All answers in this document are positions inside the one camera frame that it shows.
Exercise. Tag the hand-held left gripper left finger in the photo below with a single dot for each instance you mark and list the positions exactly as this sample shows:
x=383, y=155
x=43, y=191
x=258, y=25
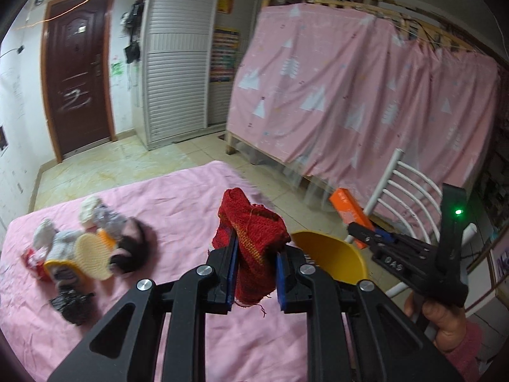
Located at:
x=232, y=274

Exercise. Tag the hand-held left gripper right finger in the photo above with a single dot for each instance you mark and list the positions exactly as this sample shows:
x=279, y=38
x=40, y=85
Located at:
x=281, y=286

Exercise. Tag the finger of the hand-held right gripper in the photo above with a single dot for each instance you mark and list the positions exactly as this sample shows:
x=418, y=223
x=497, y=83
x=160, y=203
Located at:
x=383, y=234
x=364, y=234

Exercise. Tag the orange cardboard box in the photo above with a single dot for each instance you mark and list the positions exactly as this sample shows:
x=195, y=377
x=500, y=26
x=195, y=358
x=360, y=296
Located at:
x=348, y=207

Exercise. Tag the red knitted cloth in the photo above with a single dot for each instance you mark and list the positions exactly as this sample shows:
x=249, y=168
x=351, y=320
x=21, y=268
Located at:
x=254, y=246

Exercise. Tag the yellow plastic bin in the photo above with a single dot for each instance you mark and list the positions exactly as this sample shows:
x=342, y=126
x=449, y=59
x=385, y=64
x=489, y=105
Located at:
x=334, y=254

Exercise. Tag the person's right forearm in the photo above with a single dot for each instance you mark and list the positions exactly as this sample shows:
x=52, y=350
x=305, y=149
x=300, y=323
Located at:
x=463, y=358

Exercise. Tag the person's right hand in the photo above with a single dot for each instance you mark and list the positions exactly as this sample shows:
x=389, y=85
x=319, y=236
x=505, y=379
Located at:
x=445, y=322

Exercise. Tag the white metal chair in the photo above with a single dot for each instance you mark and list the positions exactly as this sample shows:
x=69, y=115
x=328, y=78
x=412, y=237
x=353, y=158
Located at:
x=413, y=183

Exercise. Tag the pink table sheet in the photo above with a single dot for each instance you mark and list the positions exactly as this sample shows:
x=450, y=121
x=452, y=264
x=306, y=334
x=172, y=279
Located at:
x=179, y=207

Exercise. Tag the black hairy clump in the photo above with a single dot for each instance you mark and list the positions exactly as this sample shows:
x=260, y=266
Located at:
x=133, y=242

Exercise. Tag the grey knitted cloth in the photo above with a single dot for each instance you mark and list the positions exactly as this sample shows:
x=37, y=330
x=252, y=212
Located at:
x=113, y=221

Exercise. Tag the round yellow mesh pad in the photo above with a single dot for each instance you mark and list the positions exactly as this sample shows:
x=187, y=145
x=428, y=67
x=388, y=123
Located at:
x=93, y=256

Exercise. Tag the pink printed bed curtain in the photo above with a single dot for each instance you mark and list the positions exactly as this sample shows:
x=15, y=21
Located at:
x=338, y=87

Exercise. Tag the black plastic bag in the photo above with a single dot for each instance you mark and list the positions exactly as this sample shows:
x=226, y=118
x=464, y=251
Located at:
x=73, y=306

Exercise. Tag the grey fluffy cloth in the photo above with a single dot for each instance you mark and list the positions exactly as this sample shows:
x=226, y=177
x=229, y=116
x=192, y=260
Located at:
x=63, y=244

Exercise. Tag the white slatted wardrobe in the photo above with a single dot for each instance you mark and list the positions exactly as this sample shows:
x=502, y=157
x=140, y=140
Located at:
x=175, y=87

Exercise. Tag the red wrapper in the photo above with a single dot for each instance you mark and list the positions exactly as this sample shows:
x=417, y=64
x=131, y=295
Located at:
x=34, y=264

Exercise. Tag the colourful chart poster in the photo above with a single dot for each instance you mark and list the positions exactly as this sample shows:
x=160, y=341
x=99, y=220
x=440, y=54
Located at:
x=224, y=55

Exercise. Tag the dark brown door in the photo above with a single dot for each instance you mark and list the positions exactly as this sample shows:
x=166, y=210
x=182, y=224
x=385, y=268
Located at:
x=75, y=99

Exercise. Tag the hanging black bags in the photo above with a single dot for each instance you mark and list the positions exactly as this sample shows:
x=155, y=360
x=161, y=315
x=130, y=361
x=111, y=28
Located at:
x=133, y=49

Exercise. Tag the yellow red sticker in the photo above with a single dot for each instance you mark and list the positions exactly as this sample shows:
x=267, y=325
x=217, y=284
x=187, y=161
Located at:
x=225, y=4

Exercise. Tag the green wall sticker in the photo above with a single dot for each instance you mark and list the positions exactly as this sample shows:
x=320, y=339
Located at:
x=116, y=68

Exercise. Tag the small wall picture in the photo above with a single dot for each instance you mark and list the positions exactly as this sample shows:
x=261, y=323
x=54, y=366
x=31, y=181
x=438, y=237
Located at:
x=2, y=137

